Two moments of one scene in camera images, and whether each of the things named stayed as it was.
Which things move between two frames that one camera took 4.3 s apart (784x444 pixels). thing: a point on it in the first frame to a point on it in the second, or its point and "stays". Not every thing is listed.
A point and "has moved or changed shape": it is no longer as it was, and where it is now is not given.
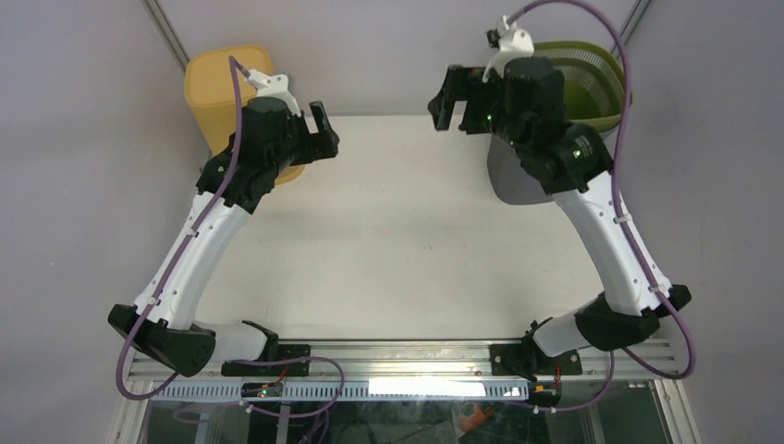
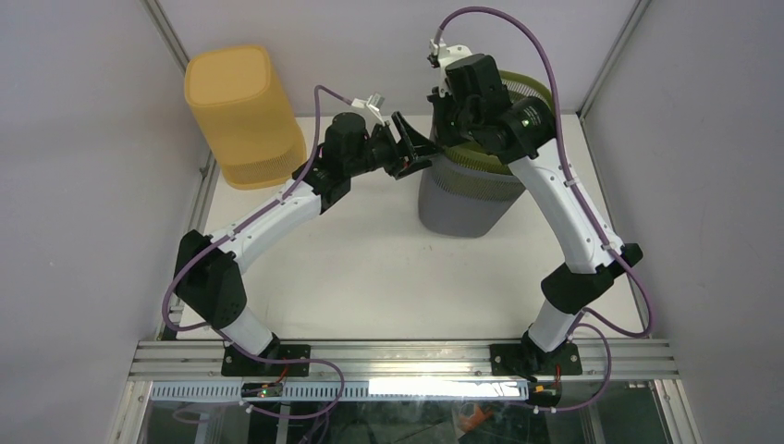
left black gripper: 324,143 to 398,166
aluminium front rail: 425,361 stays
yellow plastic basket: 211,93 stays
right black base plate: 528,359 stays
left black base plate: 271,350 stays
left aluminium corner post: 167,34 stays
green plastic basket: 594,81 to 518,86
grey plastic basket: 512,183 has moved or changed shape
